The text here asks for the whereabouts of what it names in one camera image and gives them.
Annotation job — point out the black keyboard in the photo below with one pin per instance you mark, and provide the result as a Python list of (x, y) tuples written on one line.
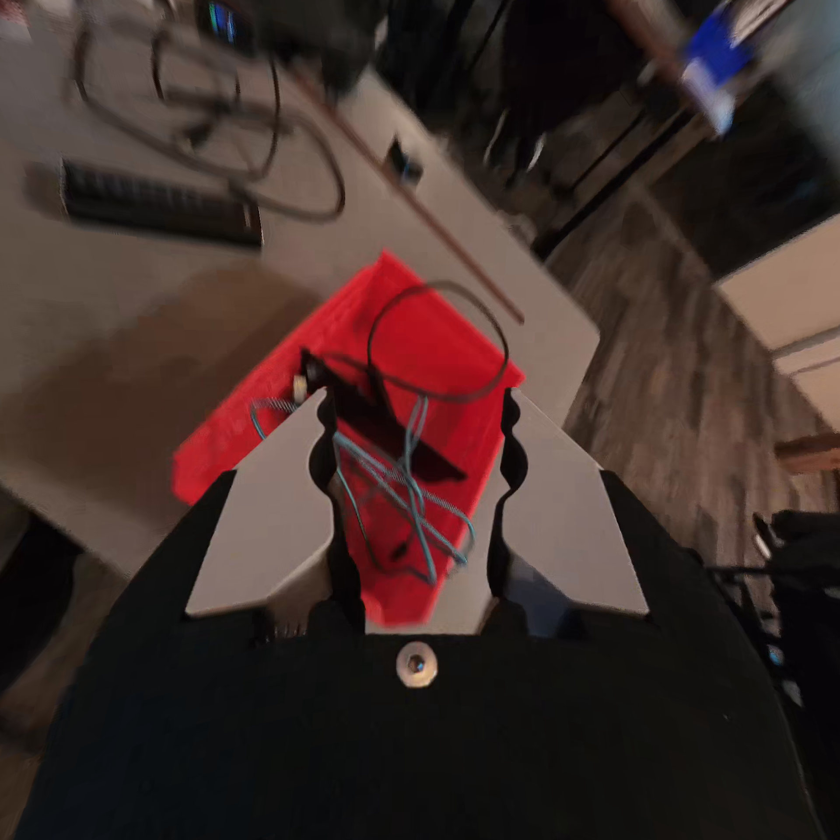
[(157, 203)]

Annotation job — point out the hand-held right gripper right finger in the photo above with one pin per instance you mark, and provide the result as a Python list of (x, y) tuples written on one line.
[(571, 531)]

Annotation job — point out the black device with lit screen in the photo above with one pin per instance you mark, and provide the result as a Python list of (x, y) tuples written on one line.
[(223, 23)]

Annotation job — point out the blue storage bin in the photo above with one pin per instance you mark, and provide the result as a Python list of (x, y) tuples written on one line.
[(715, 52)]

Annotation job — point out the black usb hub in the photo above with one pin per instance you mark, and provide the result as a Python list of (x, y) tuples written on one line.
[(387, 426)]

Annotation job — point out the small black device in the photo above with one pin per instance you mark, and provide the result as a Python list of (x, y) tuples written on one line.
[(400, 161)]

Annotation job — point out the red plastic bin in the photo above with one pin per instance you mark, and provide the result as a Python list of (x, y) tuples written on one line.
[(426, 328)]

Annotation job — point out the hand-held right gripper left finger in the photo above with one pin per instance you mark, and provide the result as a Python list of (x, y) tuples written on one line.
[(269, 531)]

